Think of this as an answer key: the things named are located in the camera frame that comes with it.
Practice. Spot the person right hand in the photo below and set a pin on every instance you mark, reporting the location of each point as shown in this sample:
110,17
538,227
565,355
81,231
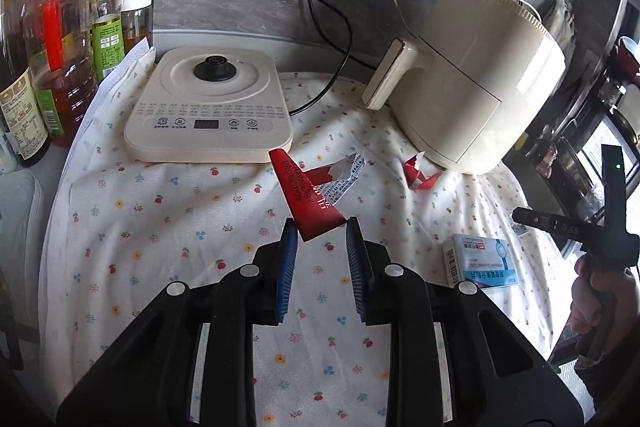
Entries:
586,307

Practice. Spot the red wrapper scrap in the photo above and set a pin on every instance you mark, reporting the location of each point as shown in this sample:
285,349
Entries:
420,173

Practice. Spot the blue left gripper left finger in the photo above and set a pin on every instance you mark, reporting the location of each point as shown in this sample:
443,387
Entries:
286,257

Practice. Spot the dark soy sauce bottle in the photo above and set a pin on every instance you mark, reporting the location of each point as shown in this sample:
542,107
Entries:
20,113

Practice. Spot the black dish rack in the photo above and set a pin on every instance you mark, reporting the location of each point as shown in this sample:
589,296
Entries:
594,116

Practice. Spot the green label yellow cap bottle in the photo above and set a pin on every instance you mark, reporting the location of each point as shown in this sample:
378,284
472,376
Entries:
106,35

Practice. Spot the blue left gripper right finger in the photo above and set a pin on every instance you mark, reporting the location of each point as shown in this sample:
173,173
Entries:
360,268

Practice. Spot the cream air fryer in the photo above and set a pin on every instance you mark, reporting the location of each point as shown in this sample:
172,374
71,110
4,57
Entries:
467,87

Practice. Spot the red cap oil bottle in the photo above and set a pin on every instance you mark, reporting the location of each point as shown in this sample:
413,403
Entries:
57,38

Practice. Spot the red torn wrapper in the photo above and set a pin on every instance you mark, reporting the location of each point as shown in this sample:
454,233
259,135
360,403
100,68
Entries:
312,195

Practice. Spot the blue white medicine box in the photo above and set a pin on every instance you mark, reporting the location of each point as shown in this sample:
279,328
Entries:
485,262

